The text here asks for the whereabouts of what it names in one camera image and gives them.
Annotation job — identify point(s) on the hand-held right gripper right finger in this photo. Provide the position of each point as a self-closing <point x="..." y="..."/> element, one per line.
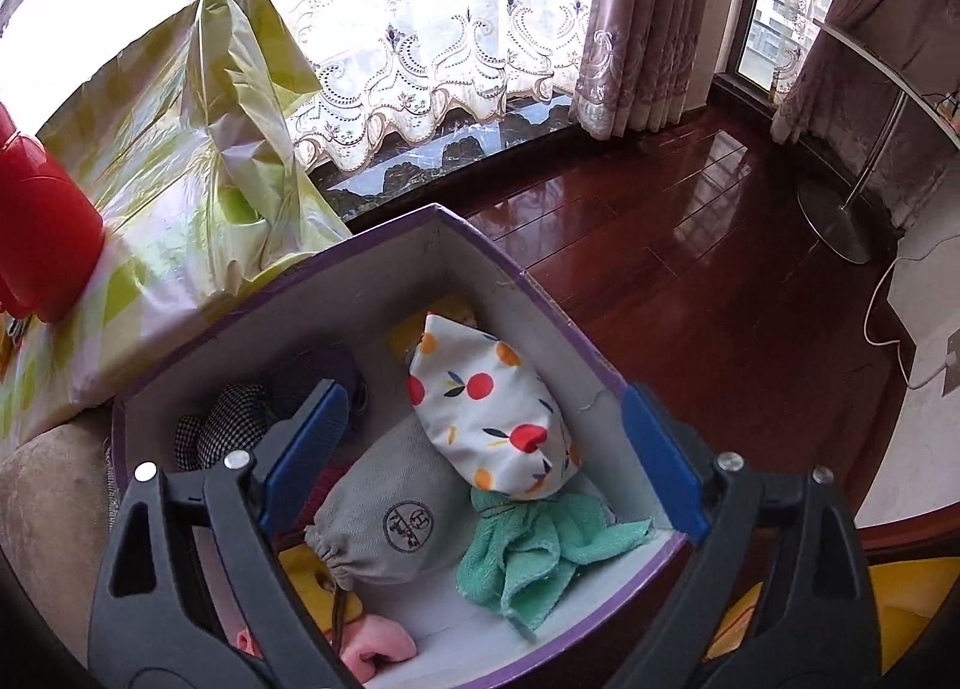
<point x="664" y="460"/>

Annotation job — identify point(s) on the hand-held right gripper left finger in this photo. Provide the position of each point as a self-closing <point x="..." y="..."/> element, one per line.
<point x="307" y="442"/>

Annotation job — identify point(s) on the pink knit sock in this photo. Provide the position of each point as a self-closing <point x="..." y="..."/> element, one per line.
<point x="326" y="485"/>

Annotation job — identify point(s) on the black white checkered cloth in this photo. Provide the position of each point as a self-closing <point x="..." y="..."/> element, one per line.
<point x="221" y="427"/>

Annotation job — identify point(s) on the fruit print fabric pouch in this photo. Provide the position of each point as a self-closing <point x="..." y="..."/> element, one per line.
<point x="487" y="397"/>

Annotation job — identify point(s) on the white purple-edged cardboard box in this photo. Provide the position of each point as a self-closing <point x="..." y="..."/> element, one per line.
<point x="480" y="262"/>

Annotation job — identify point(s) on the yellow soft toy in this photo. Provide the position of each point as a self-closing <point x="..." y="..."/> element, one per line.
<point x="307" y="576"/>

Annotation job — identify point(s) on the pink soft toy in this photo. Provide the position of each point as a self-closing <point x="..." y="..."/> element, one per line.
<point x="379" y="648"/>

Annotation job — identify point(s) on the dark purple cloth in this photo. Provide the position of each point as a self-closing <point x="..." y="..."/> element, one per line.
<point x="322" y="367"/>

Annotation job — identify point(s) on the yellow cloth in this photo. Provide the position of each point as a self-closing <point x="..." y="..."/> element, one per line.
<point x="409" y="340"/>

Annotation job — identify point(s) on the teal towel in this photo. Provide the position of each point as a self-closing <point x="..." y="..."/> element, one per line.
<point x="540" y="554"/>

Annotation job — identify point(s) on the beige cushion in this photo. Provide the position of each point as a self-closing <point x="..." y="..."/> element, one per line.
<point x="45" y="509"/>

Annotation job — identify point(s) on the yellow packet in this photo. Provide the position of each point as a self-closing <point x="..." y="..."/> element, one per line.
<point x="900" y="599"/>

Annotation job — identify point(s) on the yellow-green plastic bag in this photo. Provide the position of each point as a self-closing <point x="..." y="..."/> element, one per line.
<point x="187" y="164"/>

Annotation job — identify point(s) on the dark marble window sill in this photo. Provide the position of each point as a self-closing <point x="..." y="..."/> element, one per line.
<point x="450" y="149"/>

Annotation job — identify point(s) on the white lace curtain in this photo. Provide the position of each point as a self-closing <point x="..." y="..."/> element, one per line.
<point x="412" y="22"/>

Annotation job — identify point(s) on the mauve embroidered curtain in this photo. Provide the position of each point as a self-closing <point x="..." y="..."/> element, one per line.
<point x="645" y="22"/>
<point x="885" y="44"/>

